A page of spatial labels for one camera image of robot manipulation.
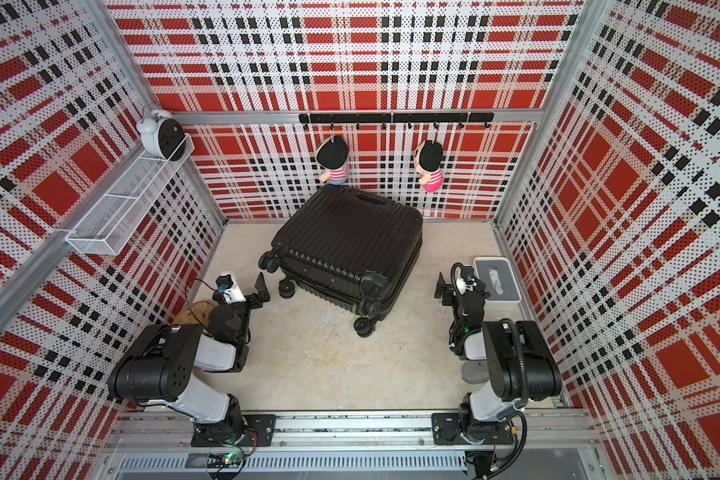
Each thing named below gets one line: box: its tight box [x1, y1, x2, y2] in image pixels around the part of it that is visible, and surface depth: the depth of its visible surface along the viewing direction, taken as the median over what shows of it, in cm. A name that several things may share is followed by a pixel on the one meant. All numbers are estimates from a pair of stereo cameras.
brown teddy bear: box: [174, 301, 216, 326], surface depth 87 cm
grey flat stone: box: [462, 360, 489, 384], surface depth 82 cm
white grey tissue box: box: [473, 256, 527, 322], surface depth 100 cm
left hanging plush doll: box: [314, 135, 349, 185], surface depth 96 cm
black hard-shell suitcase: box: [258, 184, 423, 337], surface depth 90 cm
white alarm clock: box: [136, 109, 187, 162], surface depth 80 cm
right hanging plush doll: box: [413, 140, 445, 193], surface depth 98 cm
